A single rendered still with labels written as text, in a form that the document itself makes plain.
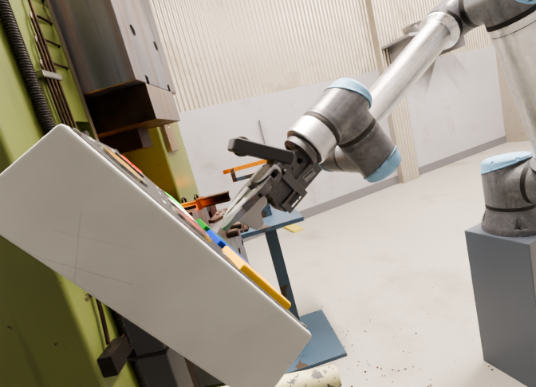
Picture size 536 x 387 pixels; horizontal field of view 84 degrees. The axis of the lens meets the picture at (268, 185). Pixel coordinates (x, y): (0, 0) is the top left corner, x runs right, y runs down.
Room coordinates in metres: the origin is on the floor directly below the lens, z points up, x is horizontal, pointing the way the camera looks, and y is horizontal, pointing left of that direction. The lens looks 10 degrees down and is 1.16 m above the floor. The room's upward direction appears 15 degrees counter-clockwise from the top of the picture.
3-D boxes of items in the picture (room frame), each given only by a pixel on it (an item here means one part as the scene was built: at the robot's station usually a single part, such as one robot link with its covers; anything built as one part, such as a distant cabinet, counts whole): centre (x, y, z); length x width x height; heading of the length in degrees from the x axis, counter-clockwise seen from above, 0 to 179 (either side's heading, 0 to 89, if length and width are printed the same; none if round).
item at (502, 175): (1.02, -0.85, 0.79); 0.17 x 0.15 x 0.18; 20
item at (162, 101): (0.95, 0.44, 1.32); 0.42 x 0.20 x 0.10; 85
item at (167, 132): (1.26, 0.34, 1.27); 0.09 x 0.02 x 0.17; 175
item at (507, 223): (1.03, -0.84, 0.65); 0.19 x 0.19 x 0.10
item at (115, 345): (0.56, 0.39, 0.80); 0.06 x 0.03 x 0.04; 175
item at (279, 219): (1.49, 0.05, 0.75); 0.40 x 0.30 x 0.02; 6
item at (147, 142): (0.98, 0.48, 1.24); 0.30 x 0.07 x 0.06; 85
